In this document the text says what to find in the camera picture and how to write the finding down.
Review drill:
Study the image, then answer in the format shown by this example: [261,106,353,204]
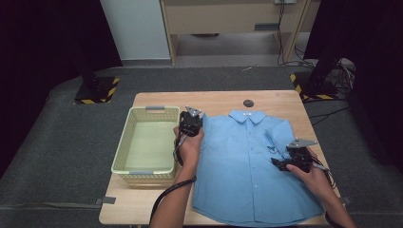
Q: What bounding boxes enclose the black floor cable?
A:
[308,105,352,126]

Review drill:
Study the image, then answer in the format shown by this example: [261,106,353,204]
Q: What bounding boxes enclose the light blue button shirt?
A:
[191,108,326,228]

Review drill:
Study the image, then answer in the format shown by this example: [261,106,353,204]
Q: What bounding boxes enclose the tangled cable bundle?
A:
[329,57,356,96]

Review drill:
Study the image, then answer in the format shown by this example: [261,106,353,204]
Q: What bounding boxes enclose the pale green plastic basket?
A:
[110,105,181,183]

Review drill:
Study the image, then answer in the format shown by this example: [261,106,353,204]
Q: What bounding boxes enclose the person's left hand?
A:
[172,125,205,174]

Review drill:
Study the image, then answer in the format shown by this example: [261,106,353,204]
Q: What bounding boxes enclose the white cabinet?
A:
[99,0,172,61]

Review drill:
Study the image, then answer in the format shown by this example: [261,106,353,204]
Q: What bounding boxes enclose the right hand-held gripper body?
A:
[284,138,318,174]

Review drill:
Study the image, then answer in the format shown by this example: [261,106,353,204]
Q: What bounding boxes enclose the hanging black cables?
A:
[276,0,317,68]

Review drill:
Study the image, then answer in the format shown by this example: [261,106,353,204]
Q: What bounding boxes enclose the person's right hand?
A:
[285,146,335,200]

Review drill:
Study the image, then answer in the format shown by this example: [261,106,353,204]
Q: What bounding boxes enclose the light wooden desk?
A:
[160,0,313,65]

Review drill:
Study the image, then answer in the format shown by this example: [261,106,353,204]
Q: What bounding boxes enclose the black stand with striped base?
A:
[289,56,338,102]
[73,53,122,105]

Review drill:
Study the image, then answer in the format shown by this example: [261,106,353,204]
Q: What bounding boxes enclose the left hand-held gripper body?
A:
[178,105,204,138]

